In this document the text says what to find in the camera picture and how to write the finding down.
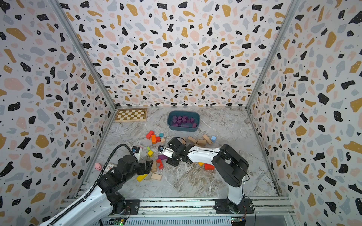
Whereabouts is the purple rectangular block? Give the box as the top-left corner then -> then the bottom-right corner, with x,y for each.
158,154 -> 168,160

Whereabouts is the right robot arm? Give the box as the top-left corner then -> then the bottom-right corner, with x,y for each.
157,137 -> 250,214

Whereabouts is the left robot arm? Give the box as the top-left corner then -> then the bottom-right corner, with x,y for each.
41,155 -> 153,226

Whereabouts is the teal plastic storage bin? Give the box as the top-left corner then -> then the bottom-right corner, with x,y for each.
167,111 -> 200,132

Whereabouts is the yellow block near gripper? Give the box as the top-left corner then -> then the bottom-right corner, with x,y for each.
136,174 -> 148,182

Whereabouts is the natural wood square block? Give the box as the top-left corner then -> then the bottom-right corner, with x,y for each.
151,173 -> 162,181

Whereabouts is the natural wood thick block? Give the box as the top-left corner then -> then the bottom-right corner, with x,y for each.
187,136 -> 197,144

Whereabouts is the yellow cube block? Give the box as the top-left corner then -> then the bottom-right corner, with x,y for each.
148,150 -> 154,157

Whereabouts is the red arch block front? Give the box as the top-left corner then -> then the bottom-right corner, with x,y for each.
156,159 -> 164,170

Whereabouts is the natural wood flat block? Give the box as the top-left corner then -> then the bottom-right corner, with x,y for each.
197,139 -> 206,146

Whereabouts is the natural wood long block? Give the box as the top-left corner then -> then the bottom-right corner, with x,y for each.
203,134 -> 213,145

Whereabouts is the orange rectangular block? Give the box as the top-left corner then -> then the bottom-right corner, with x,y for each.
151,134 -> 157,144

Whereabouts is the red wedge block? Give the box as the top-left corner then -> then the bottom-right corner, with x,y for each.
204,164 -> 215,170

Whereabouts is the square card on table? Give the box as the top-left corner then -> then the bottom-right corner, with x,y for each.
105,163 -> 116,172

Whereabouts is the wooden chessboard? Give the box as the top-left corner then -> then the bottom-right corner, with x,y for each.
115,108 -> 147,123

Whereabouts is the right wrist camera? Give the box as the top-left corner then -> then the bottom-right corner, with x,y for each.
157,146 -> 173,158

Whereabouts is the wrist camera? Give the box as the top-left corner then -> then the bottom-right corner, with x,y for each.
157,146 -> 173,158
132,146 -> 141,162

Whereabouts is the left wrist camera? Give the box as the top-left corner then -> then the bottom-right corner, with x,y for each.
132,146 -> 141,162

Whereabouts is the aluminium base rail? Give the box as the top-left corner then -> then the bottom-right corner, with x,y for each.
53,196 -> 298,226

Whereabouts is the aluminium corner post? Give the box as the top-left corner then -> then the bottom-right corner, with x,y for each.
245,0 -> 300,111

